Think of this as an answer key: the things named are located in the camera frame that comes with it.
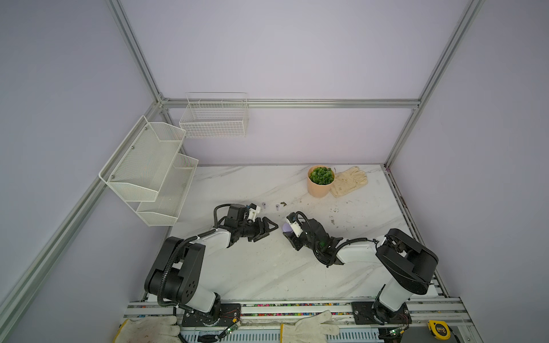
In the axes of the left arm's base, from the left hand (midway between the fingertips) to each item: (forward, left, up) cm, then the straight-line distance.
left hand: (273, 230), depth 87 cm
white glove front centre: (-33, -13, -7) cm, 37 cm away
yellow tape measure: (-33, -56, -4) cm, 65 cm away
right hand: (+1, -6, -1) cm, 6 cm away
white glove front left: (-33, +41, -8) cm, 53 cm away
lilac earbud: (+18, +5, -8) cm, 20 cm away
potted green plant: (+26, -22, +3) cm, 34 cm away
